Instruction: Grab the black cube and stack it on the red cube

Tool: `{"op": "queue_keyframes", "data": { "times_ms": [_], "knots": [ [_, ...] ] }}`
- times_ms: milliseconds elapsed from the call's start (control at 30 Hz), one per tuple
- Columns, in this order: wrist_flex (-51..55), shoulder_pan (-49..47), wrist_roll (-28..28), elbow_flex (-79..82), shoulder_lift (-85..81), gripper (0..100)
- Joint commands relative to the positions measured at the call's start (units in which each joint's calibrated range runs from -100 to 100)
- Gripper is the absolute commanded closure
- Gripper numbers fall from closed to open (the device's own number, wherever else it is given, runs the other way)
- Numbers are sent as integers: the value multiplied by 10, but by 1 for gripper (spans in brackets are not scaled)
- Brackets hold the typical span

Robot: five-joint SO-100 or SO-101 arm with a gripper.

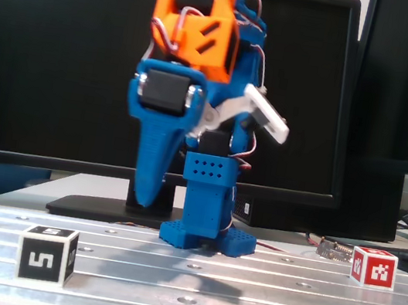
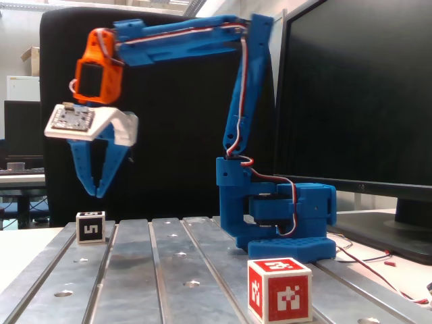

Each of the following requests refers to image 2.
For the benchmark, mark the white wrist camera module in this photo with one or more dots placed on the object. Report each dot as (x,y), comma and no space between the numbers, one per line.
(69,118)

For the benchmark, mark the aluminium slotted base plate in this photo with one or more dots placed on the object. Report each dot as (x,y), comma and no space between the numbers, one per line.
(135,270)

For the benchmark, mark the black office chair back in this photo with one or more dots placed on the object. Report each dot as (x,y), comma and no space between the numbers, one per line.
(168,135)

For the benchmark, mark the grey round tin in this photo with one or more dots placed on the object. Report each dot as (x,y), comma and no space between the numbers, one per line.
(16,166)

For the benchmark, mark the black cube with white marker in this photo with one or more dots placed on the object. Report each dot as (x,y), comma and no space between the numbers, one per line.
(90,230)

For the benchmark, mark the blue robot arm with base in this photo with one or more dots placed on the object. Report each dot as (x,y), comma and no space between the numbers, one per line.
(314,202)

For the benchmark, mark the white background desk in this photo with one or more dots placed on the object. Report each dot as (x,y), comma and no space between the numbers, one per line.
(20,180)

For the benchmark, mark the black Dell monitor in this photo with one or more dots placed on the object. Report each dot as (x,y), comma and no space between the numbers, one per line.
(354,101)

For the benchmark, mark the red cube with white marker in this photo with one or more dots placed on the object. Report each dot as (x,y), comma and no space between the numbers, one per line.
(287,297)

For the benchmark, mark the ceiling light fixture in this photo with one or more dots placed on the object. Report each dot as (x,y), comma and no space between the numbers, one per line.
(195,6)

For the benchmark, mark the white cabinet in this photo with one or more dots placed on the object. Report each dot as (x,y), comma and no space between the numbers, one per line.
(22,87)

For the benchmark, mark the black background monitor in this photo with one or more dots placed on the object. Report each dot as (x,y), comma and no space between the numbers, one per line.
(22,128)

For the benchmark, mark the brown cardboard box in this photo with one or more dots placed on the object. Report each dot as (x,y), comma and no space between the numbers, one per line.
(32,57)

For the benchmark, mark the orange gripper housing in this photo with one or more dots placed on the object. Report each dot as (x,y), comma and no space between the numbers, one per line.
(114,156)

